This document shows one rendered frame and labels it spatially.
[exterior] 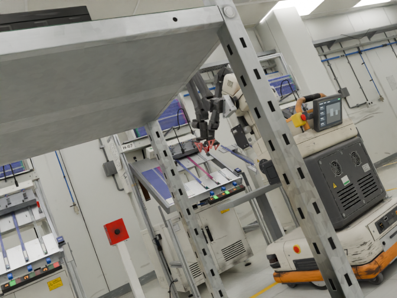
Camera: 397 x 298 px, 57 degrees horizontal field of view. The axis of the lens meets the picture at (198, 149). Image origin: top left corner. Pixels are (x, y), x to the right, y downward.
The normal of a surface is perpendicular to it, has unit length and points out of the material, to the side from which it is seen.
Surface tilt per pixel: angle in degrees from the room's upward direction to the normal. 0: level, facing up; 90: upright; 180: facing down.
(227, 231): 90
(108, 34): 90
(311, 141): 90
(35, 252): 47
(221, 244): 90
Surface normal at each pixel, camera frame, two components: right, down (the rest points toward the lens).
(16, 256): 0.03, -0.83
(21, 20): 0.39, -0.28
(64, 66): 0.37, 0.92
